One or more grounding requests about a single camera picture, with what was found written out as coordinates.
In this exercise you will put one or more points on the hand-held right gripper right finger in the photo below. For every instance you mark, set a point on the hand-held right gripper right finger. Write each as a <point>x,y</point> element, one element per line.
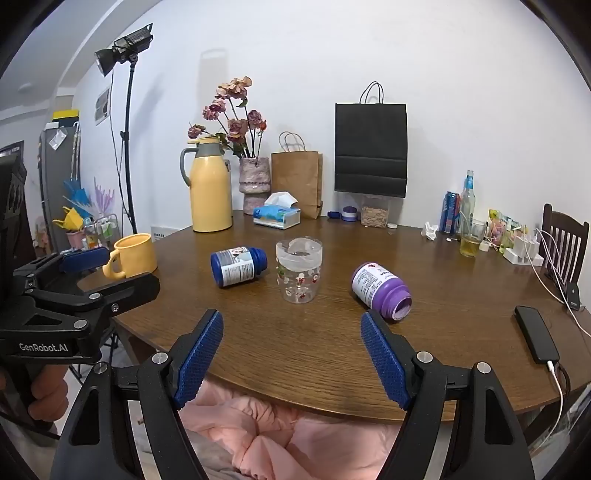
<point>385,364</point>

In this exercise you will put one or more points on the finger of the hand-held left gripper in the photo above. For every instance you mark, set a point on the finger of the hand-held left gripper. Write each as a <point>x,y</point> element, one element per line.
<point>131,288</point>
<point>85,259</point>

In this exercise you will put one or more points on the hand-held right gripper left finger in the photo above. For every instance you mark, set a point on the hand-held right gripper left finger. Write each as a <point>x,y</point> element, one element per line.
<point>203,355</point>

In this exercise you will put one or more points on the clear printed plastic cup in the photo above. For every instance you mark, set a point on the clear printed plastic cup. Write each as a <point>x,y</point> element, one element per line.
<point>299,272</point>

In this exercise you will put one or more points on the person's left hand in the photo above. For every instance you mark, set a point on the person's left hand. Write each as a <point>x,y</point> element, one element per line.
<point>48,392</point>

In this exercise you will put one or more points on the yellow mug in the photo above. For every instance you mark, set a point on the yellow mug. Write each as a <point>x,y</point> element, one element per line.
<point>136,256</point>

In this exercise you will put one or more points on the yellow watering can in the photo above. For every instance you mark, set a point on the yellow watering can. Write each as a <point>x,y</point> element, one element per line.
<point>69,221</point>

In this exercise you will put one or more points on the blue paper decoration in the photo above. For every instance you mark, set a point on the blue paper decoration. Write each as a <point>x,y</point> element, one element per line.
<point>78,198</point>

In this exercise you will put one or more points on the purple paper decoration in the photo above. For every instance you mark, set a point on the purple paper decoration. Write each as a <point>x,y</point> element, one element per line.
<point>104,198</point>

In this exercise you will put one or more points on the purple pill bottle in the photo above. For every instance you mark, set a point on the purple pill bottle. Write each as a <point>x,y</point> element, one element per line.
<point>378,288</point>

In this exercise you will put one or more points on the grey refrigerator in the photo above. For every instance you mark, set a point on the grey refrigerator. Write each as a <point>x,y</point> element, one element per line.
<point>55,180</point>

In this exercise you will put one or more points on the blue pill bottle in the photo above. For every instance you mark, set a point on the blue pill bottle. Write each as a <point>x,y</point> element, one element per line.
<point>235,267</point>

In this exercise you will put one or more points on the pink padded jacket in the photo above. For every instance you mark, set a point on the pink padded jacket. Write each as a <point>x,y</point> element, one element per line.
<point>277,438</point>

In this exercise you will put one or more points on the black light stand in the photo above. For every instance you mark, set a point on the black light stand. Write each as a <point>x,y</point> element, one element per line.
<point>129,152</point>

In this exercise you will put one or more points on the yellow thermos jug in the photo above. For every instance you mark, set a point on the yellow thermos jug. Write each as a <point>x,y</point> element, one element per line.
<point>210,189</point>

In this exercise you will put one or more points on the crumpled white tissue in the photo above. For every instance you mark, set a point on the crumpled white tissue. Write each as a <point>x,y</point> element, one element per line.
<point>430,230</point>

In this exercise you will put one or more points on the yellow box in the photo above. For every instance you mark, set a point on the yellow box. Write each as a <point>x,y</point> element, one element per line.
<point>65,114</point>

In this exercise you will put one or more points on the glass of yellow drink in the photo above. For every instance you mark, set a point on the glass of yellow drink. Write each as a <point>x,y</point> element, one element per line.
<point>472,244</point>

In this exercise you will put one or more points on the clear container of grains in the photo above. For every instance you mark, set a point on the clear container of grains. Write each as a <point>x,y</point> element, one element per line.
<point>374,214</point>

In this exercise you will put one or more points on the purple bottle cap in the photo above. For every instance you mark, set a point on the purple bottle cap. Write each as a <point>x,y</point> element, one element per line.
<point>349,214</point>

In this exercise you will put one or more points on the black smartphone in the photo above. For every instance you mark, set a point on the black smartphone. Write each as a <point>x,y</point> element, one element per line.
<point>538,334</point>

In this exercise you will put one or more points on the blue tissue box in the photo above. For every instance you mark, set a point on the blue tissue box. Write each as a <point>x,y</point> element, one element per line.
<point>277,216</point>

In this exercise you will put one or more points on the pink textured vase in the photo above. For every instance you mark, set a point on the pink textured vase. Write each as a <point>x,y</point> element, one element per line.
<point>254,180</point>

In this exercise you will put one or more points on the blue drink can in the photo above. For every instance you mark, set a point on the blue drink can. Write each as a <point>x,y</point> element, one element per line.
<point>449,212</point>

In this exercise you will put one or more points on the white power strip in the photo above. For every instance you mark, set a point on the white power strip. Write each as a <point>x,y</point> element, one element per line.
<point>524,251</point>

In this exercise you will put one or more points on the colourful snack bag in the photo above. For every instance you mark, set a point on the colourful snack bag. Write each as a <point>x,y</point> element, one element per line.
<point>503,228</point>

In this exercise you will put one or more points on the clear glass bottle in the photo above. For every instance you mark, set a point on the clear glass bottle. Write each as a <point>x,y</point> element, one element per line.
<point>467,203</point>

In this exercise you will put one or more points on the dried flower bouquet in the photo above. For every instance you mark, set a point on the dried flower bouquet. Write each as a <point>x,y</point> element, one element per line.
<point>238,124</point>

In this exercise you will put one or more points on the brown paper bag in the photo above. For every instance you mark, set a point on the brown paper bag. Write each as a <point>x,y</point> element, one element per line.
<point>296,177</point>

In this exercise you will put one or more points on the black power adapter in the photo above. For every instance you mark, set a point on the black power adapter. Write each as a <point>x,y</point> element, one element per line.
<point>573,295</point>

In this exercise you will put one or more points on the black studio light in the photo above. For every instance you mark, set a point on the black studio light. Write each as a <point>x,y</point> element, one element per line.
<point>122,48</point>

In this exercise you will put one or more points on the black paper bag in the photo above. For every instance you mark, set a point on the black paper bag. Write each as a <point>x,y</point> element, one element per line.
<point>371,147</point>

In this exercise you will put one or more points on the dark wooden chair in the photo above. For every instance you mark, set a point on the dark wooden chair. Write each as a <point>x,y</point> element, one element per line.
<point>565,235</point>

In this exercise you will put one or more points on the grey wall panel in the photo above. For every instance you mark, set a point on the grey wall panel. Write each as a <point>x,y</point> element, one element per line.
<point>102,105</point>

